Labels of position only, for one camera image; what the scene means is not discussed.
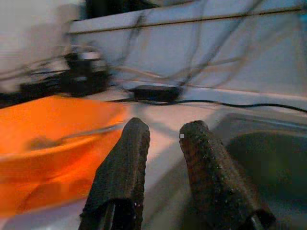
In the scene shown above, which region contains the orange plastic plate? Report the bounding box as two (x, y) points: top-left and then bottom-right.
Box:
(0, 178), (94, 218)

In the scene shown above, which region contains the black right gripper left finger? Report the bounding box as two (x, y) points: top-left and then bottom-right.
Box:
(79, 117), (151, 230)

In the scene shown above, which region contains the orange plastic bowl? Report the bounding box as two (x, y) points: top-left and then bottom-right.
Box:
(0, 94), (129, 187)

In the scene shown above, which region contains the stainless steel sink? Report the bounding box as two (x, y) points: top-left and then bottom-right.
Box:
(148, 112), (307, 230)

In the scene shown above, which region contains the small black power adapter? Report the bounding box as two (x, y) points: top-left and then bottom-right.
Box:
(129, 85), (183, 103)

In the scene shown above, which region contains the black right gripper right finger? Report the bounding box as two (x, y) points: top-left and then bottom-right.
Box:
(179, 121), (276, 230)

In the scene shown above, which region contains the metal fork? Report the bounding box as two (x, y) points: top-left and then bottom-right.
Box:
(30, 124), (120, 150)

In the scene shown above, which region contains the black countertop cable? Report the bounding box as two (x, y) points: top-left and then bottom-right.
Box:
(107, 98), (307, 113)

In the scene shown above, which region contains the black power strip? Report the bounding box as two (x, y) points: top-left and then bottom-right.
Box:
(0, 80), (70, 108)

